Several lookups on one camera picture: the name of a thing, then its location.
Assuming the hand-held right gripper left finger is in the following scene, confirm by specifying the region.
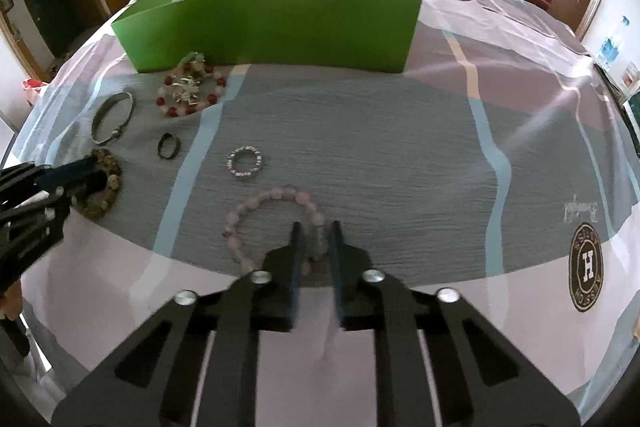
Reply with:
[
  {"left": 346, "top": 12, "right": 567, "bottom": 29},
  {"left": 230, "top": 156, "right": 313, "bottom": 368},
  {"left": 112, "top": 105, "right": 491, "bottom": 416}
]
[{"left": 50, "top": 221, "right": 307, "bottom": 427}]

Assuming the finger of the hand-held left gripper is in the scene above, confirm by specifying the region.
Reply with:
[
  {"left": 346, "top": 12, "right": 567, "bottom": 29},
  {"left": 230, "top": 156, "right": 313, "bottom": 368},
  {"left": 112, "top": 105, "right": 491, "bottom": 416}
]
[
  {"left": 47, "top": 172, "right": 110, "bottom": 210},
  {"left": 35, "top": 155, "right": 103, "bottom": 188}
]

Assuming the silver bangle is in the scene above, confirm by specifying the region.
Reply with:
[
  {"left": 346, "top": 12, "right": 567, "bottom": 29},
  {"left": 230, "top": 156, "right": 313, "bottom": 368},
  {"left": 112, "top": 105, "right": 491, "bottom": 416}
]
[{"left": 91, "top": 92, "right": 137, "bottom": 146}]

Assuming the small silver beaded ring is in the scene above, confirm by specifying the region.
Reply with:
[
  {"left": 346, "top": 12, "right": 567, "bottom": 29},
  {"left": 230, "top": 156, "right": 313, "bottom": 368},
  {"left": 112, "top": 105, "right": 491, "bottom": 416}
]
[{"left": 227, "top": 146, "right": 264, "bottom": 180}]

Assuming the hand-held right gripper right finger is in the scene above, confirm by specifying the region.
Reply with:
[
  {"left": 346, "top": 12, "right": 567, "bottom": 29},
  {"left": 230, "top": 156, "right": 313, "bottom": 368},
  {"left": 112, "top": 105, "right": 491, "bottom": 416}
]
[{"left": 327, "top": 221, "right": 581, "bottom": 427}]

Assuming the brown wooden bead bracelet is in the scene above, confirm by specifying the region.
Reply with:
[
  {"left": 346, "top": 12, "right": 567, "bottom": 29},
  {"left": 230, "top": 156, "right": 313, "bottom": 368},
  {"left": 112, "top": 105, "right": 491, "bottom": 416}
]
[{"left": 70, "top": 148, "right": 123, "bottom": 220}]

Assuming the pastel patchwork tablecloth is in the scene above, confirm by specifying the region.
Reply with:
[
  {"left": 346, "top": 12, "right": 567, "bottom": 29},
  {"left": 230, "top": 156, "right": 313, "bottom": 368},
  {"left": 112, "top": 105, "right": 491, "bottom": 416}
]
[{"left": 10, "top": 0, "right": 631, "bottom": 427}]

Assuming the dark entrance door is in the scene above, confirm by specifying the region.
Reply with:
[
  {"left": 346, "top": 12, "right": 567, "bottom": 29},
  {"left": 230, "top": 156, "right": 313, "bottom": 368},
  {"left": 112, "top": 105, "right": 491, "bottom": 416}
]
[{"left": 17, "top": 0, "right": 81, "bottom": 58}]

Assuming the plastic water bottle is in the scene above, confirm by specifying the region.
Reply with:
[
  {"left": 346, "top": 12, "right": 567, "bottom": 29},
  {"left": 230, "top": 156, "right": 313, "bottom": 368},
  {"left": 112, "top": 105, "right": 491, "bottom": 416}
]
[{"left": 598, "top": 16, "right": 626, "bottom": 68}]

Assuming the person's left hand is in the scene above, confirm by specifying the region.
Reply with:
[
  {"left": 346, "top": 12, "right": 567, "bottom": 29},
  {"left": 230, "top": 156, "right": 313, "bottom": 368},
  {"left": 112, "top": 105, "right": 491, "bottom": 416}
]
[{"left": 0, "top": 279, "right": 25, "bottom": 323}]

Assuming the red and white bag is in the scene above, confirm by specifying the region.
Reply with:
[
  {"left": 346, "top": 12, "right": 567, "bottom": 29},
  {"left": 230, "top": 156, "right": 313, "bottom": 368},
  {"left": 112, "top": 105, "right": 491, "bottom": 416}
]
[{"left": 20, "top": 78, "right": 48, "bottom": 106}]

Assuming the green cardboard box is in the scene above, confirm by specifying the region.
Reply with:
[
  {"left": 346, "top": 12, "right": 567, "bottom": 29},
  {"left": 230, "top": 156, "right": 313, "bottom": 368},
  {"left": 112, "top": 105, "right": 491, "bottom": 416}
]
[{"left": 111, "top": 0, "right": 423, "bottom": 74}]

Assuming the dark ring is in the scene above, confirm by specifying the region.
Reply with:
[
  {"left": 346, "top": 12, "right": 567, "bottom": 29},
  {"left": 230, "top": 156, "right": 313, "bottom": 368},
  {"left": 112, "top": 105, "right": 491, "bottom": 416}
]
[{"left": 157, "top": 133, "right": 179, "bottom": 160}]

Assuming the pink bead bracelet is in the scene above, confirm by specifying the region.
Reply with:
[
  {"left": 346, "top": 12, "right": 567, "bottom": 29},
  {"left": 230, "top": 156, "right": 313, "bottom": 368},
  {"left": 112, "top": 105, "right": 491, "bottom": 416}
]
[{"left": 223, "top": 187, "right": 331, "bottom": 275}]

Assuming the red and white bead bracelet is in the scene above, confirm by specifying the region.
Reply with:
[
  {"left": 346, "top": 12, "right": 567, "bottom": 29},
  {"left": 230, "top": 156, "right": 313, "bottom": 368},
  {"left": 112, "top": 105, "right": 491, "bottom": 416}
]
[{"left": 156, "top": 52, "right": 227, "bottom": 120}]

